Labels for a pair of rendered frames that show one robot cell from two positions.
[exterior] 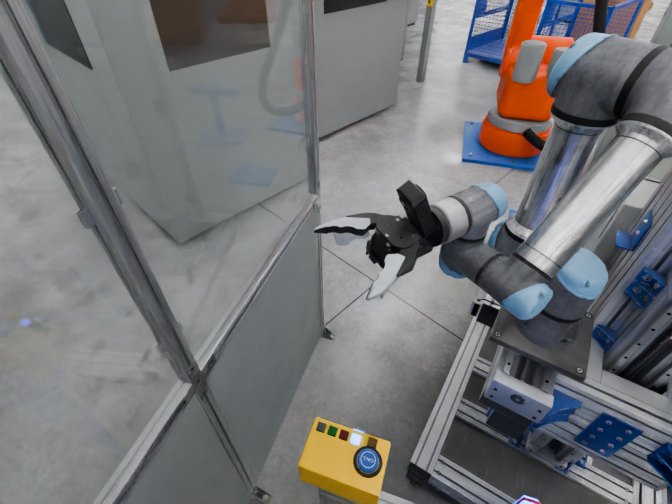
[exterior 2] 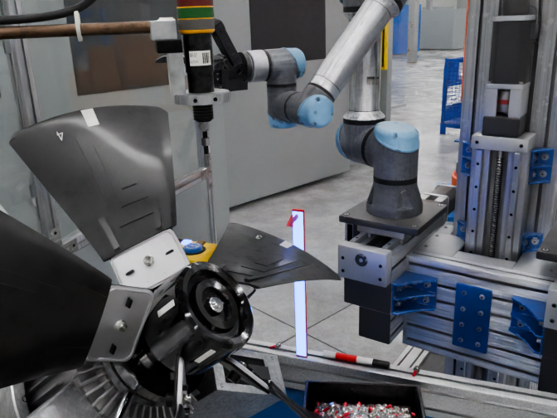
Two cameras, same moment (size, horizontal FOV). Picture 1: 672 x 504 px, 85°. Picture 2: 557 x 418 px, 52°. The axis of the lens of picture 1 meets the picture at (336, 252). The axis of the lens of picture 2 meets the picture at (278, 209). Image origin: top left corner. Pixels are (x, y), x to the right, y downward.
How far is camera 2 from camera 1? 0.99 m
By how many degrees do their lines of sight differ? 24
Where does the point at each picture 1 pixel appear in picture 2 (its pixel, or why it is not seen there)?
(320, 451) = not seen: hidden behind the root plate
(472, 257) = (282, 97)
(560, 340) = (398, 206)
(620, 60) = not seen: outside the picture
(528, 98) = not seen: hidden behind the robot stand
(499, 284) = (295, 103)
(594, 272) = (404, 129)
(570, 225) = (335, 54)
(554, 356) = (394, 221)
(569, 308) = (392, 166)
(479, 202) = (278, 51)
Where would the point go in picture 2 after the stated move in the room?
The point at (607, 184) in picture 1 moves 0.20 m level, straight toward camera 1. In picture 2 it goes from (354, 26) to (297, 29)
